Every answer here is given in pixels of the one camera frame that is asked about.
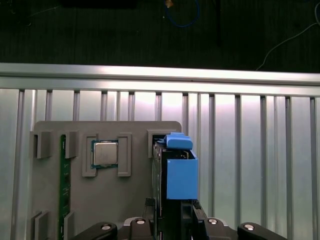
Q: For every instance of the hard disk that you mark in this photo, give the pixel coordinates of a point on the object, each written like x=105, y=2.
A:
x=181, y=175

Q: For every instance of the grey parts rack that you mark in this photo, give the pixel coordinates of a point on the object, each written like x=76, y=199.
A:
x=112, y=195

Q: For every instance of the silver CPU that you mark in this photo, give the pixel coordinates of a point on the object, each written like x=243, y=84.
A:
x=105, y=155

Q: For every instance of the green RAM stick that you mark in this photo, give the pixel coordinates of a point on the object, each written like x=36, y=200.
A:
x=65, y=180

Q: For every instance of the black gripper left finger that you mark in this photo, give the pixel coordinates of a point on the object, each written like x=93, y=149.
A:
x=140, y=230

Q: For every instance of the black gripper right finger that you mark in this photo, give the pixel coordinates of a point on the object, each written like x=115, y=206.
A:
x=212, y=231

